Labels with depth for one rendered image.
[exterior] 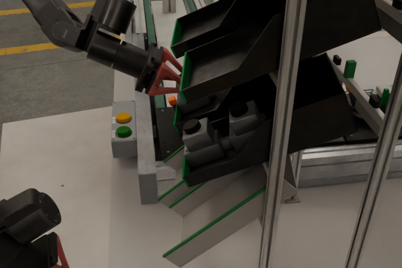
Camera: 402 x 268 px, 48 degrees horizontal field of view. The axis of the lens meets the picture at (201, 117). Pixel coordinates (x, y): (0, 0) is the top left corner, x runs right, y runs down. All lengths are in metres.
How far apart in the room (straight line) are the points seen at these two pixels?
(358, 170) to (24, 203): 0.88
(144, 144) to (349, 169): 0.55
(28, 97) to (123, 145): 2.31
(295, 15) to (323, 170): 0.73
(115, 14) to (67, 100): 2.55
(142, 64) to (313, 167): 0.58
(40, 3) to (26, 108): 2.49
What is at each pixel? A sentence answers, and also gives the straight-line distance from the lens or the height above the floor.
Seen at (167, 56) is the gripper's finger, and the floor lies 1.30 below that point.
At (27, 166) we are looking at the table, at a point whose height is 0.86.
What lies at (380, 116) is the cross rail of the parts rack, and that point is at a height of 1.31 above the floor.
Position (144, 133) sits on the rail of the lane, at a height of 0.95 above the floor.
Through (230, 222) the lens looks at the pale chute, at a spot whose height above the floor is 1.11.
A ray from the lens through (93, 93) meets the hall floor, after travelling 3.43.
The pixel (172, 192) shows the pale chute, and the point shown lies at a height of 1.04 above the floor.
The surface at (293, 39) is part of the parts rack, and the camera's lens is 0.58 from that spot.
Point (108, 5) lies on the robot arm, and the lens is 0.87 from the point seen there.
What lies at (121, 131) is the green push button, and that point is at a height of 0.97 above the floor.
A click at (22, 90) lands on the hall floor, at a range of 3.63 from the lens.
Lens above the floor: 1.69
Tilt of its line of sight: 33 degrees down
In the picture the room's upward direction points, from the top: straight up
